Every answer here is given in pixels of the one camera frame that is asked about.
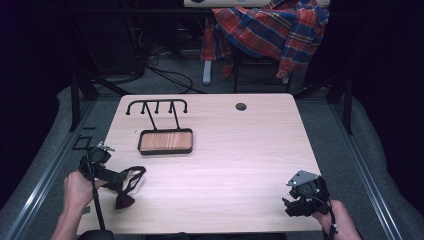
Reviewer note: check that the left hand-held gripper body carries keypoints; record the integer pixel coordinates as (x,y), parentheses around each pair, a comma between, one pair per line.
(96,156)

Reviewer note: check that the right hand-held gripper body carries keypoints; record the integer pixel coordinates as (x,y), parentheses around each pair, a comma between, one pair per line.
(310,191)

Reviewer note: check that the person's left hand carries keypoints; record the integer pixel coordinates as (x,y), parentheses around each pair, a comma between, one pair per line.
(78,190)

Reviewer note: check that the person's right hand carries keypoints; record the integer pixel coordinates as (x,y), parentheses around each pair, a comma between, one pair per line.
(336,216)

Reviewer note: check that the person's dark clothing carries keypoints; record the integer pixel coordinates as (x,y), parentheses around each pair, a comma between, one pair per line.
(96,235)

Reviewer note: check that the black rack with wooden tray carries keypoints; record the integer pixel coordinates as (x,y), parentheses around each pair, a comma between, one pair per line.
(165,141)

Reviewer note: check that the white table leg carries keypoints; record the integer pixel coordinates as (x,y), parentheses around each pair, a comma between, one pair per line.
(207,71)

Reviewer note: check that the red blue plaid cloth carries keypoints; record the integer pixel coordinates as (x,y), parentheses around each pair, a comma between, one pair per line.
(273,30)

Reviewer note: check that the black metal frame post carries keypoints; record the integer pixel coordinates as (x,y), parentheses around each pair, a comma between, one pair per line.
(75,100)
(346,103)

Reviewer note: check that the black metal chair frame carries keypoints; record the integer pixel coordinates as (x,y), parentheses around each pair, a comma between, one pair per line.
(260,71)

